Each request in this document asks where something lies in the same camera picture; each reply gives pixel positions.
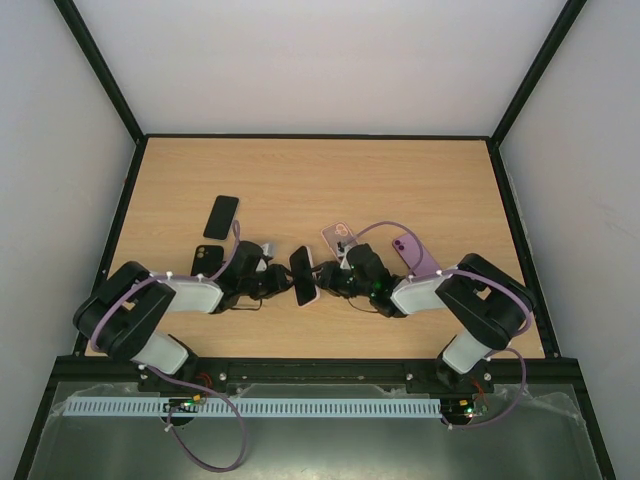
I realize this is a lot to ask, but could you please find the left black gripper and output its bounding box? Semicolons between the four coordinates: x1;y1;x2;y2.
240;264;299;301

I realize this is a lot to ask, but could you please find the black phone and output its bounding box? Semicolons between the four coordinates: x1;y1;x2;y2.
203;195;239;240
289;246;307;298

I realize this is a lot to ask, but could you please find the pink phone case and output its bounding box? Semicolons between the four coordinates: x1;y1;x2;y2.
296;246;320;307
321;222;353;259

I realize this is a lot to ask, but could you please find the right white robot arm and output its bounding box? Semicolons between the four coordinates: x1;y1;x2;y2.
311;244;536;392

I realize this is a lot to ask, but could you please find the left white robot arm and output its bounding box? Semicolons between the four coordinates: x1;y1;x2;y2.
73;241;293;375

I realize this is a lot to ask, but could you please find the black phone case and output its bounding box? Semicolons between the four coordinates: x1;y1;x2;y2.
191;245;224;277

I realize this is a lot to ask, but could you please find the purple phone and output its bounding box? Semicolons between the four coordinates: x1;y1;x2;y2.
392;234;441;277

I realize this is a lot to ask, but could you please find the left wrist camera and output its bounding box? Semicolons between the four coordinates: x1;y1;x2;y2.
256;242;276;272

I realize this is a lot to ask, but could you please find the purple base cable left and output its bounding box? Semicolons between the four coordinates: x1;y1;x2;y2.
139;364;248;472

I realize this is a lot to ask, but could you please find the black aluminium frame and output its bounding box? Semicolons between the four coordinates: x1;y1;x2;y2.
0;0;640;480

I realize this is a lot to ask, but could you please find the white slotted cable duct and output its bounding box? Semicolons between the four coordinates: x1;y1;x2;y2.
63;397;441;419

